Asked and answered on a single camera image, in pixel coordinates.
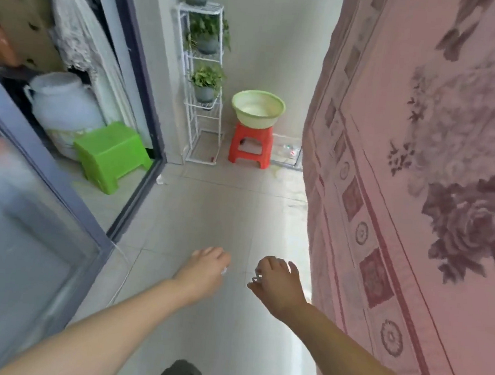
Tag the person's left hand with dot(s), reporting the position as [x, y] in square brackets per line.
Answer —
[202, 272]

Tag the person's right hand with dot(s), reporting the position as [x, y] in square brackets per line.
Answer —
[279, 291]

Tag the person's right thumb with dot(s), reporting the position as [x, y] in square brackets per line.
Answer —
[255, 285]

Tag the person's left fingers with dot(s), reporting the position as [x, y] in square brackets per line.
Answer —
[213, 252]

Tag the person's right little finger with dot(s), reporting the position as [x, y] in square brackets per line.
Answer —
[295, 273]

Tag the small clear clip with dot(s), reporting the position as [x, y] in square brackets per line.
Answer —
[258, 277]

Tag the person's left forearm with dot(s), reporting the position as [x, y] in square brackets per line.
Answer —
[106, 337]

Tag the person's right forearm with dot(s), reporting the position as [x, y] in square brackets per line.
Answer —
[344, 360]

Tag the small white scrap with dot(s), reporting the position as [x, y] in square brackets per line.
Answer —
[159, 180]

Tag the red plastic stool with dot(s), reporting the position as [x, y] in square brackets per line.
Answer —
[251, 146]

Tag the white metal plant rack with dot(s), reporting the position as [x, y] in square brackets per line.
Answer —
[202, 115]

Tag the green plastic stool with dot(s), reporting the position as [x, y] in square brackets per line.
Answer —
[113, 152]

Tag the light green plastic basin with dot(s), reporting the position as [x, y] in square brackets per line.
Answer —
[258, 109]

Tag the pink floral bedsheet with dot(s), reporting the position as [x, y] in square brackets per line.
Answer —
[426, 189]

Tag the grey sliding glass door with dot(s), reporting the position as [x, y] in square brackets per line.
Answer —
[16, 232]

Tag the white plastic jug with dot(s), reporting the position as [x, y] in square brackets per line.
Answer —
[63, 108]

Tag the white lace cloth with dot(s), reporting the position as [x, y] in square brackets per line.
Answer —
[87, 39]

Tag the brown cardboard box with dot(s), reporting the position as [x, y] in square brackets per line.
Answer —
[25, 20]

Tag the dark door frame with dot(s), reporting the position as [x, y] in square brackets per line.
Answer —
[132, 73]

